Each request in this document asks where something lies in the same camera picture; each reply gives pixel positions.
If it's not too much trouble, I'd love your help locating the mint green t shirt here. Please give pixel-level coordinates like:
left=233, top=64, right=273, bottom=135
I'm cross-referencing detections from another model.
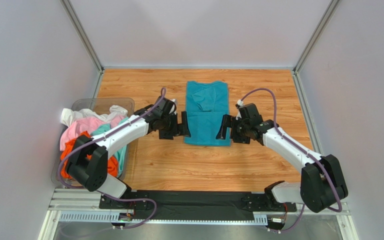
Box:
left=91, top=115, right=128, bottom=178

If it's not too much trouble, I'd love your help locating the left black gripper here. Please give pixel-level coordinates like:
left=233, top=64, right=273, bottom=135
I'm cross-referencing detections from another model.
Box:
left=159, top=110, right=191, bottom=140

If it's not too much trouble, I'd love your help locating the orange t shirt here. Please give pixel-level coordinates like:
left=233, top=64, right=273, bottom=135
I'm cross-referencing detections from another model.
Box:
left=60, top=137, right=119, bottom=180

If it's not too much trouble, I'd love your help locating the teal t shirt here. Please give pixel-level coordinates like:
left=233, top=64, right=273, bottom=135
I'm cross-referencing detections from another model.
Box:
left=184, top=81, right=231, bottom=147

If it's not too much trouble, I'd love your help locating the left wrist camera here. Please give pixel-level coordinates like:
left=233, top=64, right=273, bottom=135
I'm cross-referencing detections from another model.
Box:
left=171, top=98, right=178, bottom=106

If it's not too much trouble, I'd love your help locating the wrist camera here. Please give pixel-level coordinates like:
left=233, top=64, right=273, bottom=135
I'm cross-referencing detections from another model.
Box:
left=171, top=98, right=178, bottom=106
left=235, top=99, right=245, bottom=109

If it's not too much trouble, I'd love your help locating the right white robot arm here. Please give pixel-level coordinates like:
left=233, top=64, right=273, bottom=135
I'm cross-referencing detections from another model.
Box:
left=216, top=103, right=349, bottom=213

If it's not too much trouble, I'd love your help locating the clear plastic bin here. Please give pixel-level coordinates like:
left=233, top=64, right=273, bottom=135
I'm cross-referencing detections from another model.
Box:
left=51, top=97, right=135, bottom=186

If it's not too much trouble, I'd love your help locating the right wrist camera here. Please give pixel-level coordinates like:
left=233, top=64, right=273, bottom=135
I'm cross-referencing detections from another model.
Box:
left=235, top=99, right=245, bottom=109

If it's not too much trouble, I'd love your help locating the white t shirt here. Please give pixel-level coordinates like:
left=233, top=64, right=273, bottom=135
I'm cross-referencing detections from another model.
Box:
left=59, top=105, right=129, bottom=127

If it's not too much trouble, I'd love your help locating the aluminium front frame rail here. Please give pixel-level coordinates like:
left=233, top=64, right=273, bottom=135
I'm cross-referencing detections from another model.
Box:
left=38, top=188, right=359, bottom=240

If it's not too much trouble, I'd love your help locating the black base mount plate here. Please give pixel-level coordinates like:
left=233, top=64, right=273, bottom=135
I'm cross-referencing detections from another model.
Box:
left=99, top=190, right=297, bottom=221

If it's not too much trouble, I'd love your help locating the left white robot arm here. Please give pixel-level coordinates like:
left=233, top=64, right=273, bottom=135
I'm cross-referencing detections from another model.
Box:
left=60, top=96, right=191, bottom=200

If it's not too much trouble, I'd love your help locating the pink t shirt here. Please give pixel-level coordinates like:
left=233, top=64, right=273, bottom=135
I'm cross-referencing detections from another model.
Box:
left=59, top=115, right=128, bottom=152

